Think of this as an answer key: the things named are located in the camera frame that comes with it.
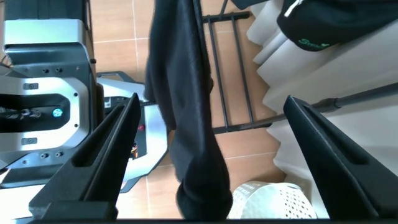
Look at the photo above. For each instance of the black shirt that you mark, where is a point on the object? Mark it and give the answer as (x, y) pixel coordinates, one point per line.
(186, 93)

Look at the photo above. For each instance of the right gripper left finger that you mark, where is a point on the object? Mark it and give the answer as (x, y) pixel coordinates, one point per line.
(105, 177)

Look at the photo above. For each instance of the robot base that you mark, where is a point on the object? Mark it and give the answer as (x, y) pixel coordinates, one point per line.
(46, 31)

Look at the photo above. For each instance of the white curtain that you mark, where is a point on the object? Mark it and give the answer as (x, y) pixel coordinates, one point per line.
(311, 77)

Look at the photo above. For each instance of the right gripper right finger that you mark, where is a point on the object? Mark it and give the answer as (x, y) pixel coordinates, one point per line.
(342, 180)

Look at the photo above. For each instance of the white laundry basket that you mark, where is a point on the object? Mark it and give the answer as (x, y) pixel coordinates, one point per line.
(273, 202)

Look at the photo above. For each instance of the black clothes rack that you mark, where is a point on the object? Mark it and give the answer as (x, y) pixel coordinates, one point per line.
(329, 104)

